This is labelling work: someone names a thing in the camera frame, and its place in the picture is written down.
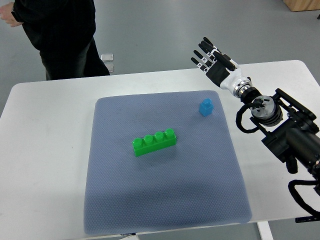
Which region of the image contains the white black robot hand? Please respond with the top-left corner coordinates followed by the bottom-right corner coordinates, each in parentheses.
top-left (191, 37), bottom-right (253, 98)

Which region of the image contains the person's bare hand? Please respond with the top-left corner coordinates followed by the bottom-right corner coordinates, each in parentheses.
top-left (0, 2), bottom-right (23, 28)

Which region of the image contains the blue toy block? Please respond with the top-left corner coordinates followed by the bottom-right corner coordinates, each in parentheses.
top-left (199, 98), bottom-right (214, 117)

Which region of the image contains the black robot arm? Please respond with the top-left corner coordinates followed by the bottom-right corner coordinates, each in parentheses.
top-left (235, 87), bottom-right (320, 223)

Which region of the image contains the green four-stud toy block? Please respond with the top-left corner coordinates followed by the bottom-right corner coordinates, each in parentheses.
top-left (132, 128), bottom-right (177, 157)

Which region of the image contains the person in black clothes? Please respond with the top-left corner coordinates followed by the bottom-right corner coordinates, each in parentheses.
top-left (10, 0), bottom-right (110, 81)

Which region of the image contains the wooden box corner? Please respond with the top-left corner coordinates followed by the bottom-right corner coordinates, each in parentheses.
top-left (283, 0), bottom-right (320, 12)

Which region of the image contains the upper metal floor plate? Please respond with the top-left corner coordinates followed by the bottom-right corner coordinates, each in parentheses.
top-left (101, 53), bottom-right (114, 62)

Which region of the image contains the metal floor plate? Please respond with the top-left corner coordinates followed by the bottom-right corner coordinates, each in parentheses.
top-left (105, 63), bottom-right (114, 73)
top-left (101, 53), bottom-right (114, 62)

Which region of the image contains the lower metal floor plate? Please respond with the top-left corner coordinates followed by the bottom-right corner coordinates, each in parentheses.
top-left (105, 63), bottom-right (114, 73)

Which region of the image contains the blue-grey textured mat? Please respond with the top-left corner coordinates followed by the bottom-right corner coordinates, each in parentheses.
top-left (84, 90), bottom-right (252, 235)

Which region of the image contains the white table leg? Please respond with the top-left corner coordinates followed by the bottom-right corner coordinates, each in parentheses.
top-left (257, 221), bottom-right (274, 240)

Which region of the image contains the black table control panel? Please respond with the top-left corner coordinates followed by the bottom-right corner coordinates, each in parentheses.
top-left (295, 216), bottom-right (320, 224)

